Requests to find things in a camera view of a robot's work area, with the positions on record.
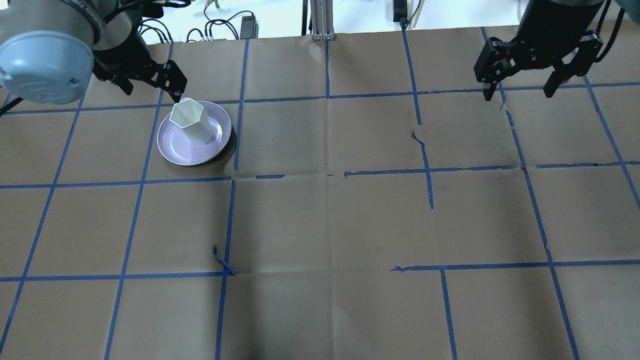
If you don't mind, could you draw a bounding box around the lavender round plate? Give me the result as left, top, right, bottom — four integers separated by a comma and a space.
156, 98, 233, 166

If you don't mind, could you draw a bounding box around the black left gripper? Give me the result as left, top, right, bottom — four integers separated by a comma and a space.
93, 10, 188, 104

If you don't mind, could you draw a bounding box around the aluminium extrusion post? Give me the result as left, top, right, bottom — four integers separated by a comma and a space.
308, 0, 336, 43

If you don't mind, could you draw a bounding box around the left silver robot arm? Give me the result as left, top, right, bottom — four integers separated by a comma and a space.
0, 0, 191, 114

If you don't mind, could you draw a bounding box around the white faceted cup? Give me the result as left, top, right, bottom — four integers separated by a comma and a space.
169, 98, 214, 145

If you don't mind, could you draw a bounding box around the black power adapter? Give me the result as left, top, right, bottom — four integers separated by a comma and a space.
238, 14, 259, 40

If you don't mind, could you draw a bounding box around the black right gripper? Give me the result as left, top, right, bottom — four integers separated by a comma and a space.
473, 30, 604, 101

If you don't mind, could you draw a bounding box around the black cables bundle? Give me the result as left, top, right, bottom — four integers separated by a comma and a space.
135, 0, 256, 43

